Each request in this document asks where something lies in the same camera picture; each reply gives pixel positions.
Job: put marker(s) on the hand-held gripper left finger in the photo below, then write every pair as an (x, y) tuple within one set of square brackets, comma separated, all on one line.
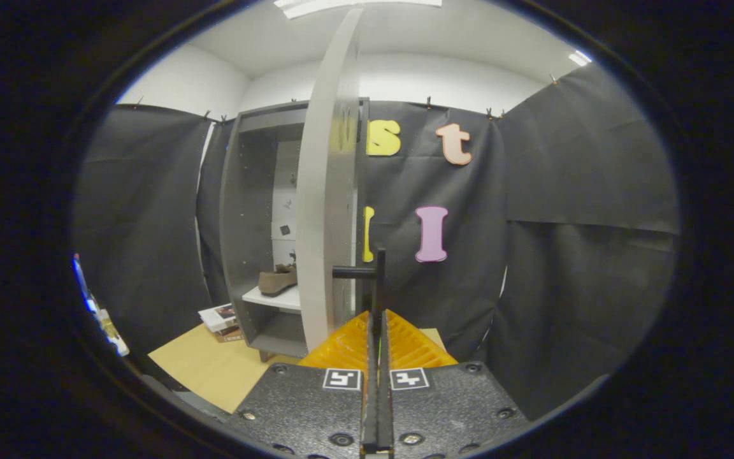
[(369, 408)]

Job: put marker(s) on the grey shoe cabinet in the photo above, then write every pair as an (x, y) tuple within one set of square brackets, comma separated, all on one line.
[(243, 210)]

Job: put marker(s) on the brown fuzzy shoe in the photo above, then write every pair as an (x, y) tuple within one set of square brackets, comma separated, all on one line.
[(274, 282)]

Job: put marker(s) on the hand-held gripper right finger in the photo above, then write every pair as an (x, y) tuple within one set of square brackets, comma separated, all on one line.
[(386, 408)]

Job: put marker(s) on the long ceiling light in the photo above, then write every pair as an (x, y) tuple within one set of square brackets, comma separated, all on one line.
[(341, 5)]

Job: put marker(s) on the black backdrop cloth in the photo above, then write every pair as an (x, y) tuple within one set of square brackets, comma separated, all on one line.
[(564, 255)]

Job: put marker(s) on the white book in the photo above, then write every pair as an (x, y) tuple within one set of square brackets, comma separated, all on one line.
[(217, 317)]

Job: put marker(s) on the white shoe cabinet door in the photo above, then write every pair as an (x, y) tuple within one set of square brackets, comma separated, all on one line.
[(325, 191)]

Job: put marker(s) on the small ceiling light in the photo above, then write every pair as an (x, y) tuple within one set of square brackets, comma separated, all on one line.
[(579, 58)]

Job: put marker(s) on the brown book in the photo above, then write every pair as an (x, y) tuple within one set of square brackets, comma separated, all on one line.
[(230, 335)]

